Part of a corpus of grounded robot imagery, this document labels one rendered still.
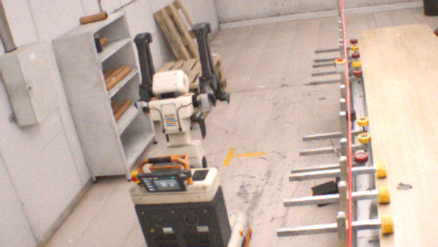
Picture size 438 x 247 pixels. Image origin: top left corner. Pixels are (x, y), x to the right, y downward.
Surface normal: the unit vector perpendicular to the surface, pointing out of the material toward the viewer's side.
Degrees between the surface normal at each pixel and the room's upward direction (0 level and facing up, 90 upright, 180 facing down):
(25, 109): 90
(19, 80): 90
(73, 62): 90
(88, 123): 90
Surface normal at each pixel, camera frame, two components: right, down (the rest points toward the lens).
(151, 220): -0.21, 0.40
